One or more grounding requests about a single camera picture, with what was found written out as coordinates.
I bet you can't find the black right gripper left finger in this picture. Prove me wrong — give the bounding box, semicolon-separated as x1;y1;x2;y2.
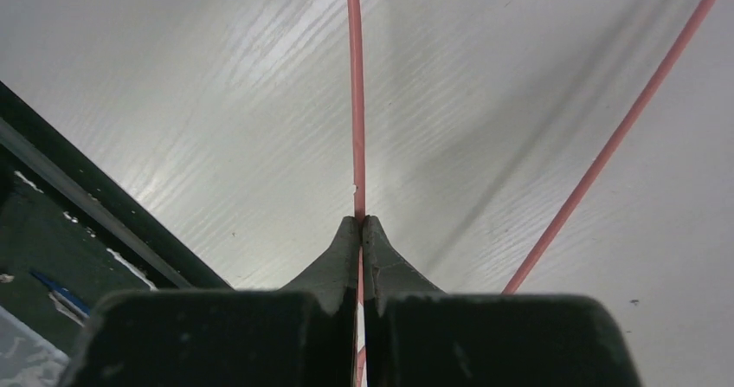
59;216;360;386

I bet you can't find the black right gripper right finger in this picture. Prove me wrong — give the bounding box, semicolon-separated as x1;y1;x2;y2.
362;216;641;386

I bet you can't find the thin pink wire hanger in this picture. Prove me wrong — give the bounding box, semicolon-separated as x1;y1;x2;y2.
341;0;734;387

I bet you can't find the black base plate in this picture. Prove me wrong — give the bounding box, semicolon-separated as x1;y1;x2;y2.
1;87;227;353

